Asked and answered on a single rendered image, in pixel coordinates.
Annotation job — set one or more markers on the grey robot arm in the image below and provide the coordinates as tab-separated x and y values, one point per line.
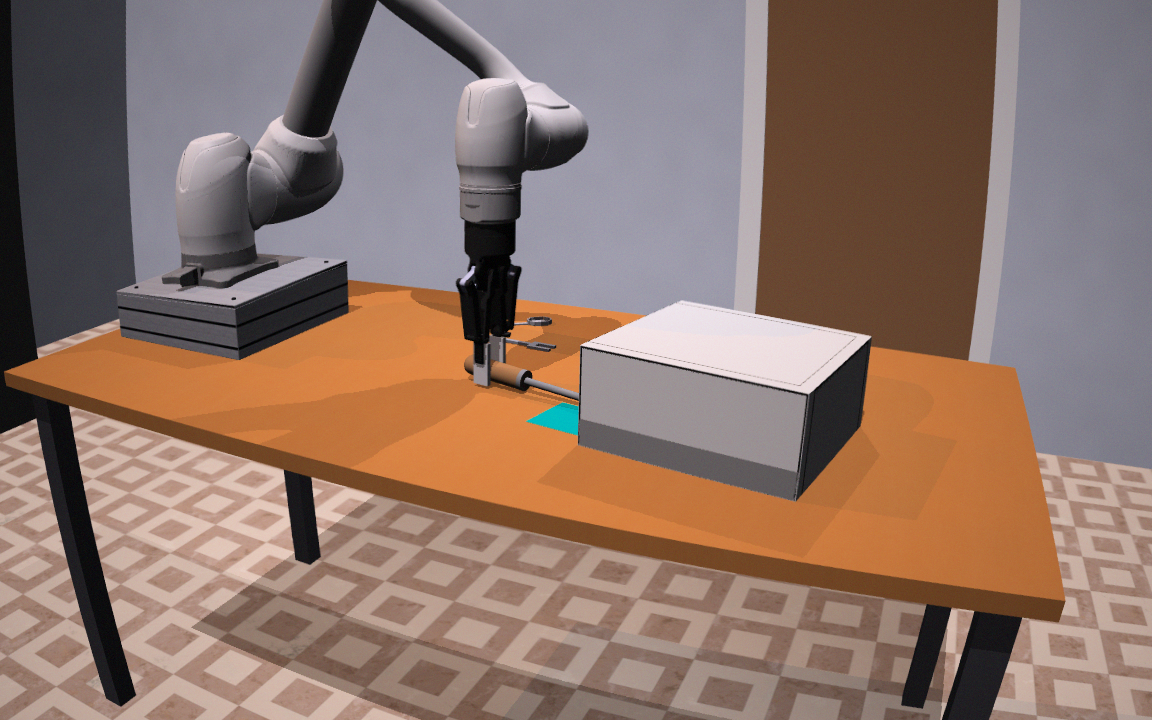
224	192

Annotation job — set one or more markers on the teal square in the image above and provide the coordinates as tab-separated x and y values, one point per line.
562	417

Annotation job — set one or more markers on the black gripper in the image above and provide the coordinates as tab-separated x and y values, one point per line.
489	247

